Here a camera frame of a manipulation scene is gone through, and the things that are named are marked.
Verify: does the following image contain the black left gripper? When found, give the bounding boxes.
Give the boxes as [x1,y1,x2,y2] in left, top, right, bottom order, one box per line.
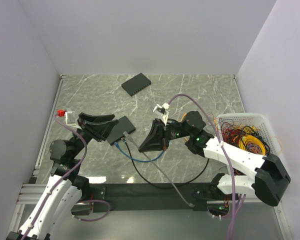
[70,112,119,158]

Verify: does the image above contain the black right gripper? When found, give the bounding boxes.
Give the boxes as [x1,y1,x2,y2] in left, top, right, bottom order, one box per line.
[139,118,193,153]

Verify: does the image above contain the black ethernet cable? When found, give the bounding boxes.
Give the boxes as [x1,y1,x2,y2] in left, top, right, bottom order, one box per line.
[122,139,211,189]

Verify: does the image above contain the blue ethernet cable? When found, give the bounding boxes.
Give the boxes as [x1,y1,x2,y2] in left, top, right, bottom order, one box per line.
[113,140,166,163]

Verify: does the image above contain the black network switch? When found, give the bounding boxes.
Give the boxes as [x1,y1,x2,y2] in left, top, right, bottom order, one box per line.
[106,116,136,146]

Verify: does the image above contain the grey ethernet cable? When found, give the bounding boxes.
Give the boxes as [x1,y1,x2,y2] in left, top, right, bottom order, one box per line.
[122,131,196,208]

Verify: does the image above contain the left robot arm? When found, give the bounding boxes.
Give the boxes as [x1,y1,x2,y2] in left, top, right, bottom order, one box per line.
[6,110,118,240]

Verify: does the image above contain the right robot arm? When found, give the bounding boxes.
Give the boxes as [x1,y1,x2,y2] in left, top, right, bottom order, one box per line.
[138,111,291,207]

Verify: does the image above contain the white plastic basket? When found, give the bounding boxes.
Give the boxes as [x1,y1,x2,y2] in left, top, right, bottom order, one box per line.
[214,113,284,159]

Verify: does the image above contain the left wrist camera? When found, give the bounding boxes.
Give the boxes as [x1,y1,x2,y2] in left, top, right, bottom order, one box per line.
[57,108,81,129]

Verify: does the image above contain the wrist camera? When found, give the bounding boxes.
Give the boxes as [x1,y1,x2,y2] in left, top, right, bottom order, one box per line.
[57,108,81,129]
[153,102,170,126]

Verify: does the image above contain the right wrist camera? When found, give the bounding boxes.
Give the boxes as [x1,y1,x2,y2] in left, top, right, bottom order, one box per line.
[153,102,170,126]

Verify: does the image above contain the dark network switch far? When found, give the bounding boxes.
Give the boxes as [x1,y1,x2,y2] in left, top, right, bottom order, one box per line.
[121,73,152,97]

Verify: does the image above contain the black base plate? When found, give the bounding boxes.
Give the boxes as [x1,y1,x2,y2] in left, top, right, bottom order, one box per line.
[80,182,232,211]

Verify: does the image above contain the aluminium rail frame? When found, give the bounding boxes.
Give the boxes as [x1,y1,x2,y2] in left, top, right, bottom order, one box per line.
[7,74,291,240]

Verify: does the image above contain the tangled wire bundle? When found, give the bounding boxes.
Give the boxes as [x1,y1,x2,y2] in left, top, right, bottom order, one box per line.
[214,117,272,176]

